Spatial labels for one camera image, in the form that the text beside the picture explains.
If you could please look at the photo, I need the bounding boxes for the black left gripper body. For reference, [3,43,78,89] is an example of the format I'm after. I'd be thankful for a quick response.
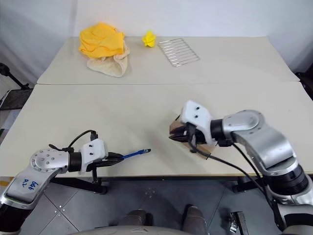
[85,152,116,172]

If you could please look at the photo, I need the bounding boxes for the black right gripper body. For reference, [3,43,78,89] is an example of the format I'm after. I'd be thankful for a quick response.
[183,123,211,148]

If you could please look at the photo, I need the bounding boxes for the brown cardboard box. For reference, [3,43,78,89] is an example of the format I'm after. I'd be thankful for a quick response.
[169,115,217,161]

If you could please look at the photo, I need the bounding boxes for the blue pen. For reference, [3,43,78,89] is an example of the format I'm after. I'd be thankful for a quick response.
[120,148,152,160]

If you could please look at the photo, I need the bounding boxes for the yellow crumpled item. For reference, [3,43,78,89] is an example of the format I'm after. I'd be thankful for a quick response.
[142,30,157,48]

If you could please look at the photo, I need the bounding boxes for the dark brown rounded shape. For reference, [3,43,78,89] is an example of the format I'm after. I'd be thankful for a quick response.
[182,204,208,232]
[123,209,154,228]

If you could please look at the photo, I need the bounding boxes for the grey robot torso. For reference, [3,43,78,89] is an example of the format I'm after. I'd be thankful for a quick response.
[77,225,189,235]

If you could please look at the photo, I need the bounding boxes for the beige towel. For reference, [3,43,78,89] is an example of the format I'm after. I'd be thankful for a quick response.
[86,45,131,79]

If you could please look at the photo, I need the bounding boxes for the metal floor clamp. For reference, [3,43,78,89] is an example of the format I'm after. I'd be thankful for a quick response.
[228,211,246,234]

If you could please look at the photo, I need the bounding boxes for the black floor mat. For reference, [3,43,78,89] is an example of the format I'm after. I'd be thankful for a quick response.
[0,88,34,111]

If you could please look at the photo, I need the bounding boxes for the yellow cloth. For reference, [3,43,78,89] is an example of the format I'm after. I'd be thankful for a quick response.
[78,22,126,59]

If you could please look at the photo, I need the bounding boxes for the black tripod stand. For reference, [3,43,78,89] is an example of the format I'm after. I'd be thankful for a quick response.
[0,62,30,90]

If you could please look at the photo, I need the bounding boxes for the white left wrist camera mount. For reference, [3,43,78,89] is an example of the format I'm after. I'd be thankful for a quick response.
[78,139,109,175]

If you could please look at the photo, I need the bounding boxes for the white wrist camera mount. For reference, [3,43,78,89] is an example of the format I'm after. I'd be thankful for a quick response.
[78,139,109,175]
[179,99,217,147]

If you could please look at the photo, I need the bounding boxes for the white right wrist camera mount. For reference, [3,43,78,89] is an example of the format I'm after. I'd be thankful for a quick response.
[179,99,217,147]

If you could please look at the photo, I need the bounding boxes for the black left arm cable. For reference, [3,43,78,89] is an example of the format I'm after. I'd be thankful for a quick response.
[48,129,99,153]

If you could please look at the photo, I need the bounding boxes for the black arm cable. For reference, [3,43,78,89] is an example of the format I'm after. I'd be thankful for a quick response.
[189,132,287,231]
[48,129,99,153]

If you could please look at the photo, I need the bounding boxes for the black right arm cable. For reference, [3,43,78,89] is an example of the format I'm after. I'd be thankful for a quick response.
[189,132,287,231]

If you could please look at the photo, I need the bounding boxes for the metal wire rack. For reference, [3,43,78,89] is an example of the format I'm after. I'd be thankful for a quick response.
[157,38,201,68]

